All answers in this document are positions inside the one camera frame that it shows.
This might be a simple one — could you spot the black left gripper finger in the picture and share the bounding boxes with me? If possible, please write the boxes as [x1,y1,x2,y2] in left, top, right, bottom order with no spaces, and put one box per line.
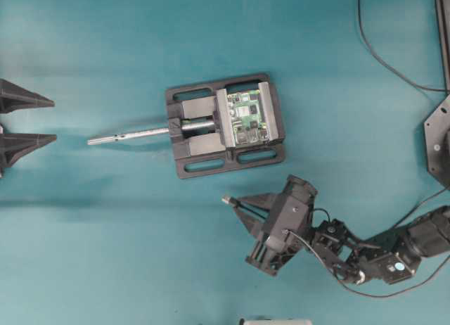
[1,133,57,177]
[1,79,55,113]

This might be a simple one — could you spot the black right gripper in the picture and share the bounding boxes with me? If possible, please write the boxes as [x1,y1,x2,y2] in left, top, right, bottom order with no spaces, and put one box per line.
[233,175,318,276]

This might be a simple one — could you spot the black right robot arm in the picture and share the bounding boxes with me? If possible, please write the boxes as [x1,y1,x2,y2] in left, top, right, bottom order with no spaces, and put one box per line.
[224,175,449,285]

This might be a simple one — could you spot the green PCB board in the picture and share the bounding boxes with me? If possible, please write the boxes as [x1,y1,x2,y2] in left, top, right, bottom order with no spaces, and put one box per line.
[227,90,269,145]

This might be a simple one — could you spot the black bench vise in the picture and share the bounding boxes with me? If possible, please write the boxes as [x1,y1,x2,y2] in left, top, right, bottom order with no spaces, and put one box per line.
[165,73,285,179]

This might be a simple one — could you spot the white box bottom edge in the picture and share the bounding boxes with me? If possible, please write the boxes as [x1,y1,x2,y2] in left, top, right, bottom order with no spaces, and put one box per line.
[238,319,313,325]

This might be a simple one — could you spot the silver vise screw rod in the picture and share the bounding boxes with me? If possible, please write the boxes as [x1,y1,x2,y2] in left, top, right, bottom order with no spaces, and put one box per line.
[87,120,215,146]

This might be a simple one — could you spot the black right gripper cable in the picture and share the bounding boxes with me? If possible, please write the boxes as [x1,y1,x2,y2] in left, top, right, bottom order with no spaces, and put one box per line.
[286,186,450,299]

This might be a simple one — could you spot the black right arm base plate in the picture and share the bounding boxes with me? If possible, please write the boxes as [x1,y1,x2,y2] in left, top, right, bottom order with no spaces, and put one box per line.
[423,96,449,187]

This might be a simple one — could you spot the black cable top right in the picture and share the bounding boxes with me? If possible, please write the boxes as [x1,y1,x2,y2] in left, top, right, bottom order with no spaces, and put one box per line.
[356,0,448,92]

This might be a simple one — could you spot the black frame bar right edge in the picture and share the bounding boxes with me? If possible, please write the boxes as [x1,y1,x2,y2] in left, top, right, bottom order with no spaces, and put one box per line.
[435,0,449,90]

